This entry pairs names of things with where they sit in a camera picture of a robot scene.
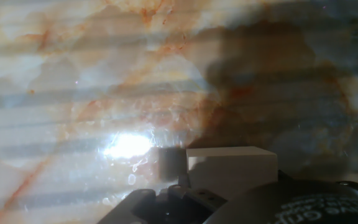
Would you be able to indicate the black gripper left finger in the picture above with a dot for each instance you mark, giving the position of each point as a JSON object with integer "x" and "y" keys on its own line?
{"x": 166, "y": 207}

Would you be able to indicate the wooden cube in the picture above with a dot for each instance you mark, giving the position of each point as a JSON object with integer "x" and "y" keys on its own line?
{"x": 232, "y": 169}

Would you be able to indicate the orange marble pattern mat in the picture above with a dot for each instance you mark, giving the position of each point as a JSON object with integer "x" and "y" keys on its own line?
{"x": 135, "y": 77}

